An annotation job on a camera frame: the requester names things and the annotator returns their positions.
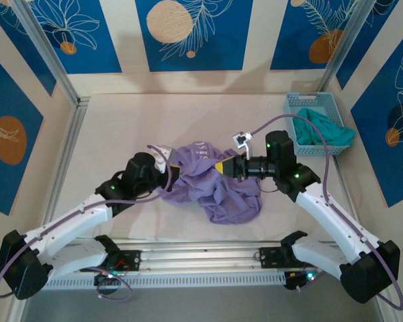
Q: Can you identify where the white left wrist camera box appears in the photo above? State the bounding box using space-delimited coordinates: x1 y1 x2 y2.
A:
152 143 174 174

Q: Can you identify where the aluminium side rail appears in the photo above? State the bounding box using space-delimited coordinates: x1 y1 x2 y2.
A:
36 97 91 249

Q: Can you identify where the light blue plastic basket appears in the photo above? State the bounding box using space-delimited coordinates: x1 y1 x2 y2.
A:
283 92 352 157

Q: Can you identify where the aluminium mounting rail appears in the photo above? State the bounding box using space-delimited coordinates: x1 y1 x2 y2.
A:
15 239 387 278

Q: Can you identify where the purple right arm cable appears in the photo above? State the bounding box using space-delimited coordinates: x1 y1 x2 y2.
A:
250 114 403 310

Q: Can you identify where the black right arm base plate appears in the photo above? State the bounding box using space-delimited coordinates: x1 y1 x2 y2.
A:
258 246 322 269

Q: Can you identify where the black controller board green light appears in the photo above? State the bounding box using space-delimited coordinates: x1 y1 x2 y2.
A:
283 270 323 292
93 271 124 286

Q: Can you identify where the purple t-shirt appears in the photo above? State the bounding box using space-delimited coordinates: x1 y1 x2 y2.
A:
157 140 263 225

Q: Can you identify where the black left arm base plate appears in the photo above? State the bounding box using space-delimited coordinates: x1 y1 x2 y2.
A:
79 248 142 272

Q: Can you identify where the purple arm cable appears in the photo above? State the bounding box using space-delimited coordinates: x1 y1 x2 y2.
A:
0 144 175 301
250 114 403 310

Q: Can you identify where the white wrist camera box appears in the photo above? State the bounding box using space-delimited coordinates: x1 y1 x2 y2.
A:
232 131 253 159
152 143 174 174

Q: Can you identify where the white slotted cable duct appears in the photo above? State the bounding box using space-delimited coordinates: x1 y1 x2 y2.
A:
28 270 286 290

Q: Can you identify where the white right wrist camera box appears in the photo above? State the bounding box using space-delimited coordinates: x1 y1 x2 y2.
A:
232 131 253 159

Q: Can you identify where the aluminium frame post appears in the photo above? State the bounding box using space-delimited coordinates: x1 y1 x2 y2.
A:
315 0 380 98
11 0 81 105

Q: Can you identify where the teal t-shirt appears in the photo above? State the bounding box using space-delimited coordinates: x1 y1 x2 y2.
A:
294 107 357 148

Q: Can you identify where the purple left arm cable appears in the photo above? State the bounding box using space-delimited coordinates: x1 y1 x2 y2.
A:
0 144 175 301

